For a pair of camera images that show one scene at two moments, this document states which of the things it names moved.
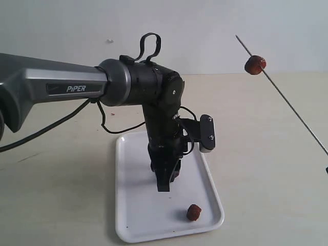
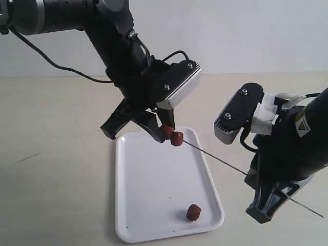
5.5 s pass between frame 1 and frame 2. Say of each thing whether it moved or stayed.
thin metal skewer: moved
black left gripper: moved
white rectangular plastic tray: stayed
